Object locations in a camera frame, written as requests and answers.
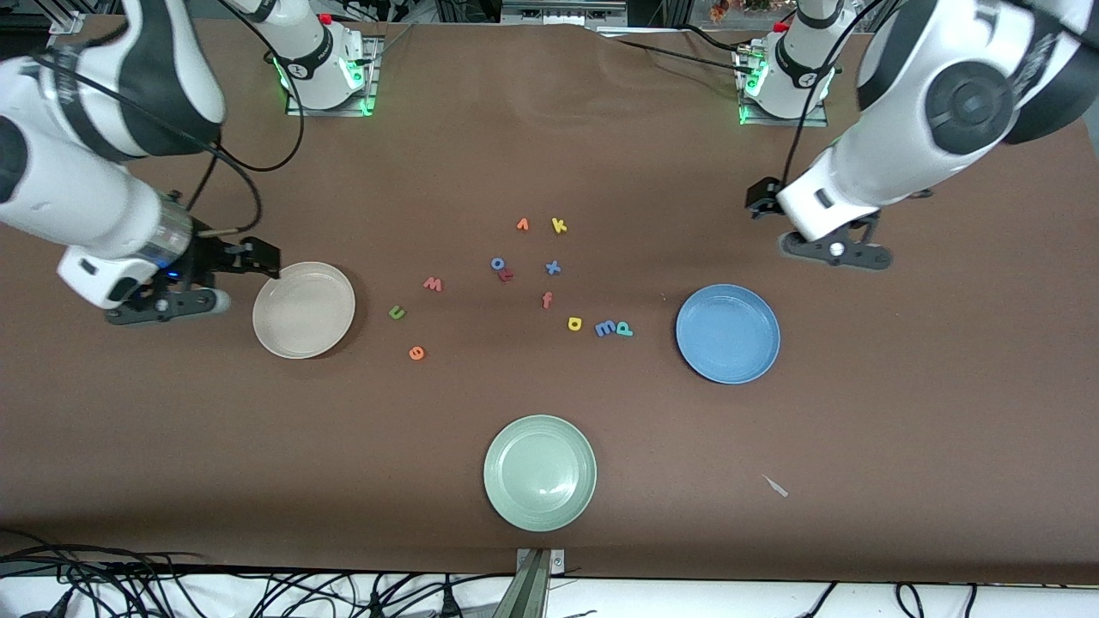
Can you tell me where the grey metal box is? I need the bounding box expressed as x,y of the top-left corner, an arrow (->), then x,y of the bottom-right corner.
501,0 -> 628,27

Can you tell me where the green plate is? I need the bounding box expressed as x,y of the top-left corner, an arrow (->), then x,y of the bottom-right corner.
483,415 -> 598,533

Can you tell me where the blue plate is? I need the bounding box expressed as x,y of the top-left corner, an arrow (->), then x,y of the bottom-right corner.
676,284 -> 781,385

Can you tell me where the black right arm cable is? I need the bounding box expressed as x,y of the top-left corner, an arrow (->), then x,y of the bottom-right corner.
185,0 -> 305,237

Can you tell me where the black table cable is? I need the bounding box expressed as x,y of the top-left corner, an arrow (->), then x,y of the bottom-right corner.
677,24 -> 758,51
611,38 -> 752,75

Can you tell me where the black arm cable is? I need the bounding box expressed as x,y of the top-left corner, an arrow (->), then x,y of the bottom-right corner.
185,0 -> 305,237
783,0 -> 890,188

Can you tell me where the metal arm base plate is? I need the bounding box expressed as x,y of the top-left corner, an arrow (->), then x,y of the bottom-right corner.
737,47 -> 830,128
286,36 -> 379,118

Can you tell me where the metal table bracket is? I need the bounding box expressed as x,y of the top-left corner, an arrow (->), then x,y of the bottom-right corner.
494,548 -> 566,618

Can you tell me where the beige brown plate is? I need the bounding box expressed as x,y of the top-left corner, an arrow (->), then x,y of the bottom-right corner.
252,262 -> 356,360

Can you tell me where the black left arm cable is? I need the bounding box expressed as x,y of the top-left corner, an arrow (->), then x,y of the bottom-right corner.
783,0 -> 890,188

